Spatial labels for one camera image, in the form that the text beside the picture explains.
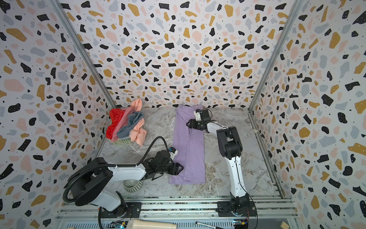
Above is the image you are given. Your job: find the lilac t shirt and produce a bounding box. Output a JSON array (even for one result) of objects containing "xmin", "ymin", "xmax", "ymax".
[{"xmin": 169, "ymin": 105, "xmax": 206, "ymax": 185}]

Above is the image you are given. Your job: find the salmon t shirt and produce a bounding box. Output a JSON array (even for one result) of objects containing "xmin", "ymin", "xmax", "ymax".
[{"xmin": 129, "ymin": 99, "xmax": 147, "ymax": 147}]

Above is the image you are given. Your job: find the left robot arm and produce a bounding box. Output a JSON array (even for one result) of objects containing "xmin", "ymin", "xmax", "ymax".
[{"xmin": 63, "ymin": 148, "xmax": 184, "ymax": 218}]

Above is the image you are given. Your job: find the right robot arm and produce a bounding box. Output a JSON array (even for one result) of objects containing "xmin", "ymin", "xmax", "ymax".
[{"xmin": 186, "ymin": 108, "xmax": 251, "ymax": 216}]

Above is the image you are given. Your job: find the grey ribbed ceramic mug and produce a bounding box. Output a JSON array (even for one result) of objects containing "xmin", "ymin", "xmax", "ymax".
[{"xmin": 123, "ymin": 179, "xmax": 143, "ymax": 193}]

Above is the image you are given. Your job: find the perforated laundry basket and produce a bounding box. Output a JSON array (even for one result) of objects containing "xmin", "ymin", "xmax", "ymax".
[{"xmin": 114, "ymin": 137, "xmax": 132, "ymax": 145}]

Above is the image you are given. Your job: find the grey blue t shirt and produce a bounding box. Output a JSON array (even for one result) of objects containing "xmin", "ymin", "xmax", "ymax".
[{"xmin": 116, "ymin": 112, "xmax": 144, "ymax": 138}]

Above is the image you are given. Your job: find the pink t shirt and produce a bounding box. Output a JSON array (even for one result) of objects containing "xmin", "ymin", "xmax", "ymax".
[{"xmin": 111, "ymin": 107, "xmax": 133, "ymax": 142}]

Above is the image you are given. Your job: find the black pen tool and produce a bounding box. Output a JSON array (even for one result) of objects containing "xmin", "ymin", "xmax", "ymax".
[{"xmin": 195, "ymin": 221, "xmax": 219, "ymax": 229}]

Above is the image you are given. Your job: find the beige cylinder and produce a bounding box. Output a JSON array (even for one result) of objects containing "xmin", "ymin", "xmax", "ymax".
[{"xmin": 126, "ymin": 219, "xmax": 177, "ymax": 229}]

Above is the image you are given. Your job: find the red t shirt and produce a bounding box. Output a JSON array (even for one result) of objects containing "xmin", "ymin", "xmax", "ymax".
[{"xmin": 106, "ymin": 109, "xmax": 125, "ymax": 140}]

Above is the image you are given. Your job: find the green circuit board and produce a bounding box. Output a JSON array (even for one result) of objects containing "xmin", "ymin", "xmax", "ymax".
[{"xmin": 109, "ymin": 220, "xmax": 128, "ymax": 229}]

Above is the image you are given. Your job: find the small wooden block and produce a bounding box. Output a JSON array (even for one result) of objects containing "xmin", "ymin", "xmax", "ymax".
[{"xmin": 280, "ymin": 221, "xmax": 290, "ymax": 229}]

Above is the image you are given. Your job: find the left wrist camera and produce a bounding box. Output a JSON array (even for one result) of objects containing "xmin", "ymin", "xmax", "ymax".
[{"xmin": 168, "ymin": 147, "xmax": 178, "ymax": 159}]

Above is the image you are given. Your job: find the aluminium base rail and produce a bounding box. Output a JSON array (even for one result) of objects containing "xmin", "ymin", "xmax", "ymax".
[{"xmin": 56, "ymin": 196, "xmax": 298, "ymax": 222}]

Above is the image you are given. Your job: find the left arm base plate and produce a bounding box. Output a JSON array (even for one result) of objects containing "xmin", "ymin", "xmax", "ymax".
[{"xmin": 100, "ymin": 202, "xmax": 142, "ymax": 219}]

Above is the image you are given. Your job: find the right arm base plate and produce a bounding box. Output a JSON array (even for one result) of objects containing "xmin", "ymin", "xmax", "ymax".
[{"xmin": 215, "ymin": 201, "xmax": 257, "ymax": 217}]

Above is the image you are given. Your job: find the black corrugated cable conduit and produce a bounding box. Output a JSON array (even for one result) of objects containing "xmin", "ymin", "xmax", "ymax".
[{"xmin": 62, "ymin": 136, "xmax": 171, "ymax": 229}]

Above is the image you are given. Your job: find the right corner aluminium post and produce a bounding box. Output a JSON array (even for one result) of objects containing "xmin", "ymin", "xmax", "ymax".
[{"xmin": 248, "ymin": 0, "xmax": 304, "ymax": 113}]

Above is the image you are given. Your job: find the corner aluminium post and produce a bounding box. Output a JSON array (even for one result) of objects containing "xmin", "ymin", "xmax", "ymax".
[
  {"xmin": 248, "ymin": 0, "xmax": 304, "ymax": 113},
  {"xmin": 50, "ymin": 1, "xmax": 117, "ymax": 109}
]

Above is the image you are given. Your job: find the left corner aluminium post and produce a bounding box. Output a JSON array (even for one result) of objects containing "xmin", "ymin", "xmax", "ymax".
[{"xmin": 50, "ymin": 1, "xmax": 117, "ymax": 109}]

